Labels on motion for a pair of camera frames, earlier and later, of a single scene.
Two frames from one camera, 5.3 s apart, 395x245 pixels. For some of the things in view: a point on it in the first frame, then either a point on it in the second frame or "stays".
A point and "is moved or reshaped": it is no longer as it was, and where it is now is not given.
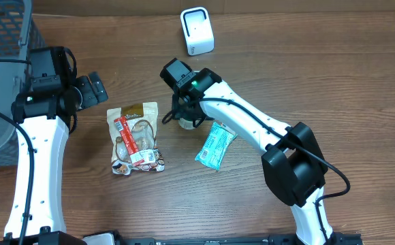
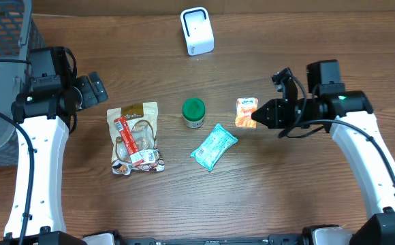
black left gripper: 89,96 stays
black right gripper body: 193,114 → 287,113
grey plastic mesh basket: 8,30 stays
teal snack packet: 214,150 is moved or reshaped
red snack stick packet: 122,124 stays
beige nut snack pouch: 142,119 stays
